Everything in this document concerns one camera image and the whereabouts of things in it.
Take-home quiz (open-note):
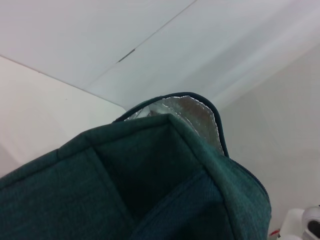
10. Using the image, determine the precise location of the dark teal insulated lunch bag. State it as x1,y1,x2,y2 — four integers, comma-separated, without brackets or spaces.
0,91,273,240

